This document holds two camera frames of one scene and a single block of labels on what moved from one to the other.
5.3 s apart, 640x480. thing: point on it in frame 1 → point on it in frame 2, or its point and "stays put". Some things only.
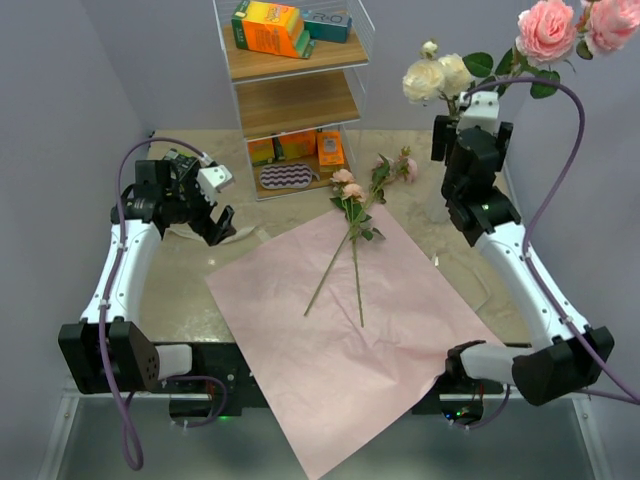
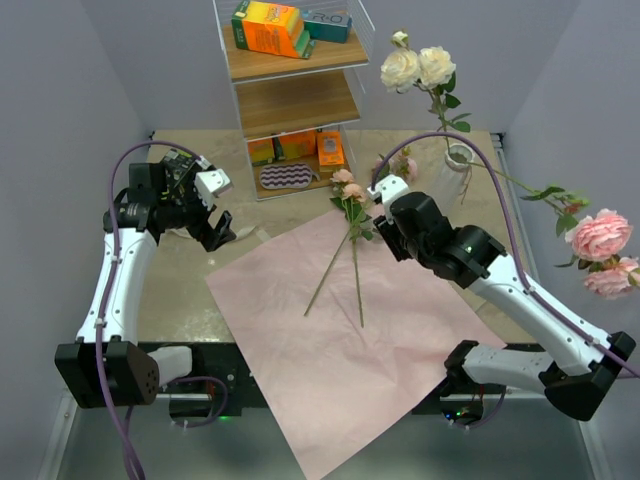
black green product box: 180,163 stays put
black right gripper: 444,138 → 389,228
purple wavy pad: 286,176 stays put
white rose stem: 449,76 → 431,69
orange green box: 262,151 stays put
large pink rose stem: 546,35 → 596,241
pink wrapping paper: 343,332 stays put
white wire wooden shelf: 299,65 stays put
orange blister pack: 330,150 stays put
